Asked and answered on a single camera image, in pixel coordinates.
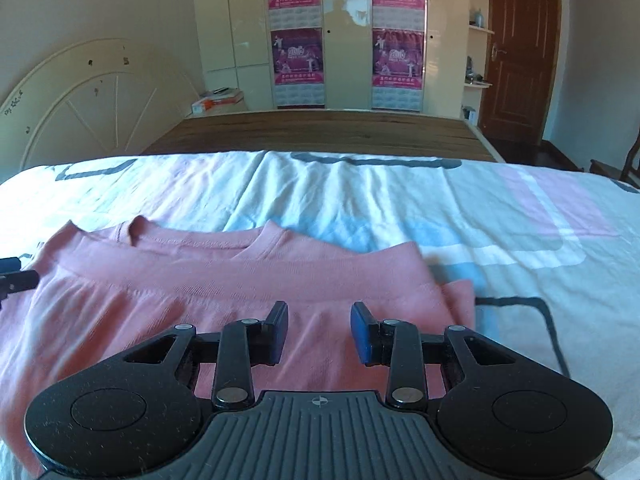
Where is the cream glossy wardrobe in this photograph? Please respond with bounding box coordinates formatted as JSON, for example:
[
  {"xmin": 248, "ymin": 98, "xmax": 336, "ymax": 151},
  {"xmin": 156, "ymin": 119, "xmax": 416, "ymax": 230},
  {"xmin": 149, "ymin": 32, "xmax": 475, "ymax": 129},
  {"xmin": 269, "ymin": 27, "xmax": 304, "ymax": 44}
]
[{"xmin": 192, "ymin": 0, "xmax": 473, "ymax": 115}]

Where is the cream corner shelf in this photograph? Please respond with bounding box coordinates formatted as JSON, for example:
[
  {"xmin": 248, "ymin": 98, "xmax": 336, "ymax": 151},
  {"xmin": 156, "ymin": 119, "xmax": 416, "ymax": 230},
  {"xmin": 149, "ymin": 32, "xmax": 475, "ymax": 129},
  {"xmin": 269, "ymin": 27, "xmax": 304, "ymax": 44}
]
[{"xmin": 462, "ymin": 0, "xmax": 497, "ymax": 126}]

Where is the pink sweatshirt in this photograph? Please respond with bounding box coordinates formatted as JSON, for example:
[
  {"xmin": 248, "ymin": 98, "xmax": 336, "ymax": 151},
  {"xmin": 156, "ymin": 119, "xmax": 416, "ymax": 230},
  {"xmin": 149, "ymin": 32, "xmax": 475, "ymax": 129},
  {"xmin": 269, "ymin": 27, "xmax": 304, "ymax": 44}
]
[{"xmin": 0, "ymin": 216, "xmax": 476, "ymax": 478}]

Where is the dark wooden bed frame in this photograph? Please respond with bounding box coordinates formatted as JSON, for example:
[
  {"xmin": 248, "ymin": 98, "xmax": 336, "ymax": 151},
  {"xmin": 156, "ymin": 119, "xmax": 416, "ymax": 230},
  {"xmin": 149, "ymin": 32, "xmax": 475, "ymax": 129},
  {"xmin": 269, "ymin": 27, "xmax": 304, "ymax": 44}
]
[{"xmin": 140, "ymin": 109, "xmax": 501, "ymax": 163}]

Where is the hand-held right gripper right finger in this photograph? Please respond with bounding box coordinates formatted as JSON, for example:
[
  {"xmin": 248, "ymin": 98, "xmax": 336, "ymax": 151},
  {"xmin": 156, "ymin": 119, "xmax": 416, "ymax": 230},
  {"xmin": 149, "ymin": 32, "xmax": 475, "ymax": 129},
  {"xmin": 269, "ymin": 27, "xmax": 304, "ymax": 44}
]
[{"xmin": 350, "ymin": 301, "xmax": 523, "ymax": 408}]

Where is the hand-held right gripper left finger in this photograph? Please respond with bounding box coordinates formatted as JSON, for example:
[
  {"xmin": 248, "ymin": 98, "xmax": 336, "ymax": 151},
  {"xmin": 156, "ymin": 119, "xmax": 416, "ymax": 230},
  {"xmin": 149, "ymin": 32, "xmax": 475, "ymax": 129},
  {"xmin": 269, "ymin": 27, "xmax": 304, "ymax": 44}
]
[{"xmin": 117, "ymin": 301, "xmax": 291, "ymax": 411}]

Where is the white and orange box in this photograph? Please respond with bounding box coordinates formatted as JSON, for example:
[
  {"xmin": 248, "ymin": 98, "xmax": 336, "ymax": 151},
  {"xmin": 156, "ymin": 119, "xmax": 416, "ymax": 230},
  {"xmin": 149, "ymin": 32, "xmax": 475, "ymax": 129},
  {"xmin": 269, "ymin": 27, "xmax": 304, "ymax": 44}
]
[{"xmin": 191, "ymin": 89, "xmax": 246, "ymax": 114}]

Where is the dark wooden chair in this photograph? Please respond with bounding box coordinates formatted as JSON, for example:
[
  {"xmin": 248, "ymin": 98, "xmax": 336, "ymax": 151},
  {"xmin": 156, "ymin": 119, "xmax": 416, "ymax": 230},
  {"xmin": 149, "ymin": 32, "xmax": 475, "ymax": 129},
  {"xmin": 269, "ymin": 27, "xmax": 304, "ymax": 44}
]
[{"xmin": 590, "ymin": 135, "xmax": 640, "ymax": 186}]

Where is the white arched headboard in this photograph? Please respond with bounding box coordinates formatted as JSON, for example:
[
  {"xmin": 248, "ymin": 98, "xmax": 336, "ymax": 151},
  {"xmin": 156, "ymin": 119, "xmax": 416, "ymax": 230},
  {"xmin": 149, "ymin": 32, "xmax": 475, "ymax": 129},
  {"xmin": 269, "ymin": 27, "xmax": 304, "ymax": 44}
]
[{"xmin": 0, "ymin": 37, "xmax": 201, "ymax": 186}]

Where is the brown wooden door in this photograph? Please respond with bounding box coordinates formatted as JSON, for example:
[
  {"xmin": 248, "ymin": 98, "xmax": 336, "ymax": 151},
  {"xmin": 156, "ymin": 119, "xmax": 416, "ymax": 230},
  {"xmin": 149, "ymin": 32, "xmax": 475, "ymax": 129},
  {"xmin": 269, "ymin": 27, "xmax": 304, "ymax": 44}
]
[{"xmin": 480, "ymin": 0, "xmax": 562, "ymax": 143}]

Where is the bed with patterned sheet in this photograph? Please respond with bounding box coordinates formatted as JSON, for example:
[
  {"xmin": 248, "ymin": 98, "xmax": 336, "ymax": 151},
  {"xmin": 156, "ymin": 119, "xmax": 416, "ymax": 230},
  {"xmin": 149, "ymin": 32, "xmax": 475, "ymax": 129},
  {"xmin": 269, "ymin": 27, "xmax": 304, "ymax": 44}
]
[{"xmin": 0, "ymin": 149, "xmax": 640, "ymax": 480}]

